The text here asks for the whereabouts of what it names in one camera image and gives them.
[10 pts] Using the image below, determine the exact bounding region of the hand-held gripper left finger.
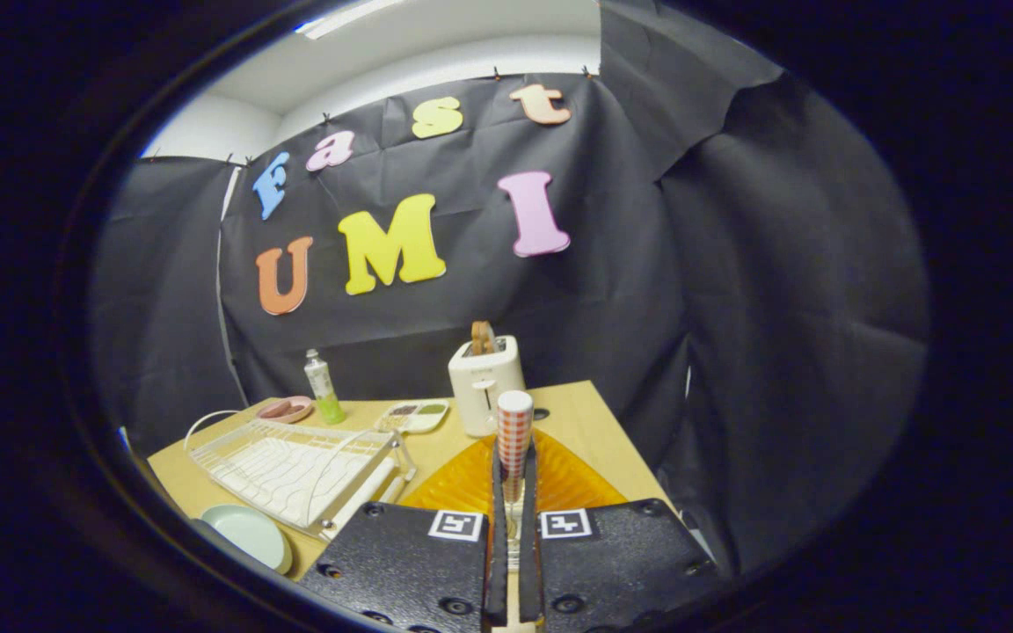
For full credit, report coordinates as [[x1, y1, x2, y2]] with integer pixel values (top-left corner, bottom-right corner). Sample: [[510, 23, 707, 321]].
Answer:
[[298, 431, 510, 632]]

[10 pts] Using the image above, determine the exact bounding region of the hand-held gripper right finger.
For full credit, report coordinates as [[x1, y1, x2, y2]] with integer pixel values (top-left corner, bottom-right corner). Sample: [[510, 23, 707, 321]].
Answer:
[[520, 428, 727, 632]]

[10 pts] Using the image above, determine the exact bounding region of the white wire dish rack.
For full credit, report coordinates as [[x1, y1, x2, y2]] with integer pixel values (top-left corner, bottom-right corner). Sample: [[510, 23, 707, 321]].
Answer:
[[183, 410, 418, 542]]

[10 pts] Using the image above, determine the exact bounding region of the pale green plate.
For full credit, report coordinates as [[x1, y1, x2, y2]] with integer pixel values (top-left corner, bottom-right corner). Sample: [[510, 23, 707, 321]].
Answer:
[[199, 504, 294, 576]]

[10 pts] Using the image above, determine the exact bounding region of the spoon with checkered handle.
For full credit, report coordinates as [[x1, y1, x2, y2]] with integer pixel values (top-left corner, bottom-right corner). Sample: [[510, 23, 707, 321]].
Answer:
[[497, 390, 535, 564]]

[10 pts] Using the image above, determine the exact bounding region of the pink plate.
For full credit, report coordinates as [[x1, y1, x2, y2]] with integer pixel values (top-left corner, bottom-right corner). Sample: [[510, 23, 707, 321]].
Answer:
[[257, 396, 315, 424]]

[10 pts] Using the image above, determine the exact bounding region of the white divided bean tray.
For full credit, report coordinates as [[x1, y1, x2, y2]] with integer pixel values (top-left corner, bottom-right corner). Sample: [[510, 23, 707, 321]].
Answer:
[[376, 400, 451, 434]]

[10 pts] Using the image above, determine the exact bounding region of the white ribbed drip tray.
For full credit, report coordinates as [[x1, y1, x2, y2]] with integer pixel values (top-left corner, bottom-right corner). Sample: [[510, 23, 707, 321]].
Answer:
[[212, 437, 384, 528]]

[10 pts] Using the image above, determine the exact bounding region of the white toaster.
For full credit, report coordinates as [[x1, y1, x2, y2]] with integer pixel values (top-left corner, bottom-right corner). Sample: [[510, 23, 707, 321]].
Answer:
[[448, 335, 528, 439]]

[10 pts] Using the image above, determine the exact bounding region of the clear bottle green drink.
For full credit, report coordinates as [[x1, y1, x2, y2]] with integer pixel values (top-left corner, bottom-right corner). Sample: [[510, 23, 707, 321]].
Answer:
[[304, 349, 346, 426]]

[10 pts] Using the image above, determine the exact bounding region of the black backdrop cloth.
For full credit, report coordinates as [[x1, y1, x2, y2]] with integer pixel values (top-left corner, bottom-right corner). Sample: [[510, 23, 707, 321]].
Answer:
[[89, 0, 929, 577]]

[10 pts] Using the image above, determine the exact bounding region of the ceiling light panel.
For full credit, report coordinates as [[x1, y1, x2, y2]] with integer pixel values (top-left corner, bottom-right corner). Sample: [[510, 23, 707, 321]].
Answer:
[[295, 0, 406, 40]]

